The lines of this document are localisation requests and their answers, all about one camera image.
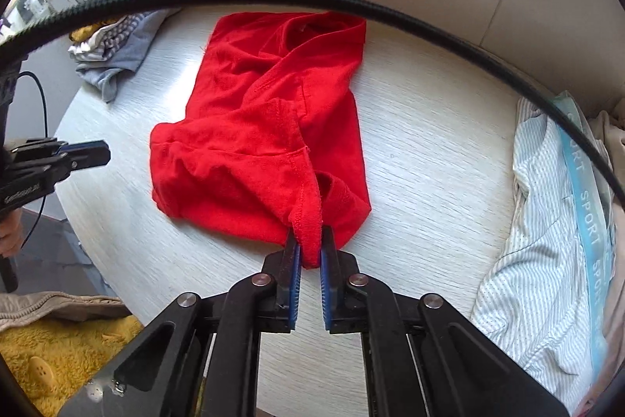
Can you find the beige garment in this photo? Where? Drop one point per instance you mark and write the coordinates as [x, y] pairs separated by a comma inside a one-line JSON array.
[[603, 126]]

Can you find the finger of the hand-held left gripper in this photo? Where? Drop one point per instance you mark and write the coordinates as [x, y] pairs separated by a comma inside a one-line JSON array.
[[90, 157], [83, 146]]

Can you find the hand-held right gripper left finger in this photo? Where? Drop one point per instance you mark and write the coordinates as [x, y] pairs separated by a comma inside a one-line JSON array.
[[294, 295]]

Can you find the yellow fleece garment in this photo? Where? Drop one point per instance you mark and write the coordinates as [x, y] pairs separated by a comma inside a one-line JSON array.
[[63, 358]]

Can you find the person's left hand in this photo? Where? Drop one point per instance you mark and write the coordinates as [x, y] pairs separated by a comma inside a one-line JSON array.
[[10, 234]]

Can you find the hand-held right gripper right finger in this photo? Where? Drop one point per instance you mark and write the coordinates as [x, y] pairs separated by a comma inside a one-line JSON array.
[[326, 299]]

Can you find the grey white striped cloth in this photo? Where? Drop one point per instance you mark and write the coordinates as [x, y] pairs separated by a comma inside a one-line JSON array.
[[105, 38]]

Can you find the grey striped clothes pile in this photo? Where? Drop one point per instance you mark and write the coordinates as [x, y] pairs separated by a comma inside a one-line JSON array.
[[132, 50]]

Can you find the beige jacket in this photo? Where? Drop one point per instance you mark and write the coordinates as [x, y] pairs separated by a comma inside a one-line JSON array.
[[49, 307]]

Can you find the light blue striped pants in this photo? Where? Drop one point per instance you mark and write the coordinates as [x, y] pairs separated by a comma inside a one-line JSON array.
[[537, 226]]

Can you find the red pants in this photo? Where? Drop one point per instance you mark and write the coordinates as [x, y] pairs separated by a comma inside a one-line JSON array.
[[254, 129]]

